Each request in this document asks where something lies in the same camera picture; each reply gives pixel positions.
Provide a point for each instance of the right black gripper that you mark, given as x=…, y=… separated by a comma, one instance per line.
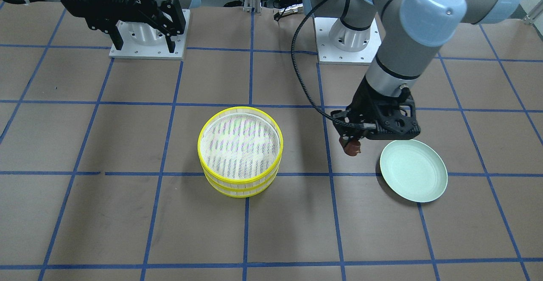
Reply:
x=94, y=6

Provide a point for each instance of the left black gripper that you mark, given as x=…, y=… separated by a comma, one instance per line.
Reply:
x=362, y=99

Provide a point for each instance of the brown bun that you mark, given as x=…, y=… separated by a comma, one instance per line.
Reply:
x=352, y=148

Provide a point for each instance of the yellow bamboo steamer layer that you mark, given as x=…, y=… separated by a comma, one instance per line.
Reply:
x=240, y=145
x=242, y=190

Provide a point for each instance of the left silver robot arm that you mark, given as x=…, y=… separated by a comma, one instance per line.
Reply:
x=415, y=30

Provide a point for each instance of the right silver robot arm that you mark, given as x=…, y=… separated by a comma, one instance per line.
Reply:
x=138, y=29

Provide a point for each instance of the light green plate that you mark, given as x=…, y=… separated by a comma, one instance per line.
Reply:
x=413, y=170

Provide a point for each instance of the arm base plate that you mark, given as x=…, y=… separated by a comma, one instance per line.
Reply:
x=141, y=41
x=339, y=45

